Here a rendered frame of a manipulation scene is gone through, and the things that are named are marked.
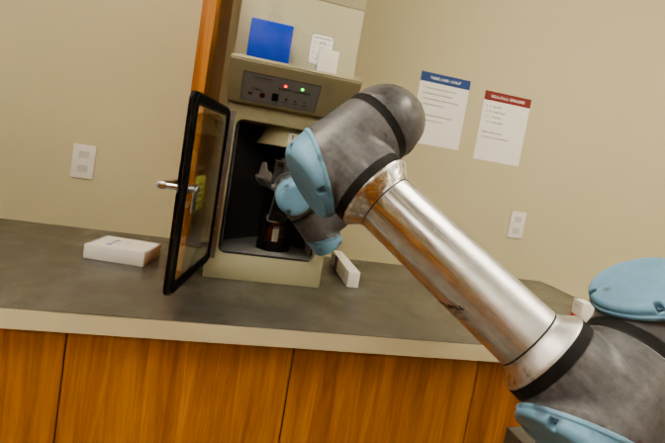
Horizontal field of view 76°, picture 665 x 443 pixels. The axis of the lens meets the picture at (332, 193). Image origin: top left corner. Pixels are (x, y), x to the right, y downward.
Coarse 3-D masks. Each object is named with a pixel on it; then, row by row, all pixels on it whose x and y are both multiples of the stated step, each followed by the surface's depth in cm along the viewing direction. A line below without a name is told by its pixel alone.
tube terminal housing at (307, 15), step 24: (264, 0) 109; (288, 0) 110; (312, 0) 111; (240, 24) 108; (288, 24) 111; (312, 24) 112; (336, 24) 113; (360, 24) 114; (240, 48) 109; (336, 48) 114; (336, 72) 115; (240, 120) 114; (264, 120) 112; (288, 120) 114; (312, 120) 115; (216, 264) 114; (240, 264) 115; (264, 264) 117; (288, 264) 118; (312, 264) 119
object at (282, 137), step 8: (272, 128) 118; (280, 128) 117; (288, 128) 117; (264, 136) 119; (272, 136) 117; (280, 136) 116; (288, 136) 116; (296, 136) 117; (272, 144) 116; (280, 144) 115
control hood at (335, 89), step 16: (240, 64) 100; (256, 64) 100; (272, 64) 100; (288, 64) 101; (240, 80) 103; (304, 80) 104; (320, 80) 104; (336, 80) 104; (352, 80) 104; (320, 96) 107; (336, 96) 108; (352, 96) 108; (304, 112) 111; (320, 112) 111
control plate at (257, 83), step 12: (252, 72) 101; (252, 84) 104; (264, 84) 104; (276, 84) 104; (288, 84) 104; (300, 84) 104; (312, 84) 105; (240, 96) 107; (252, 96) 107; (288, 96) 107; (300, 96) 107; (312, 96) 107; (300, 108) 110; (312, 108) 110
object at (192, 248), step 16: (192, 96) 78; (208, 112) 89; (208, 128) 91; (224, 128) 105; (208, 144) 94; (192, 160) 84; (208, 160) 96; (192, 176) 86; (208, 176) 98; (176, 192) 80; (208, 192) 100; (176, 208) 80; (208, 208) 103; (192, 224) 91; (208, 224) 105; (192, 240) 93; (208, 240) 108; (192, 256) 96; (176, 272) 86
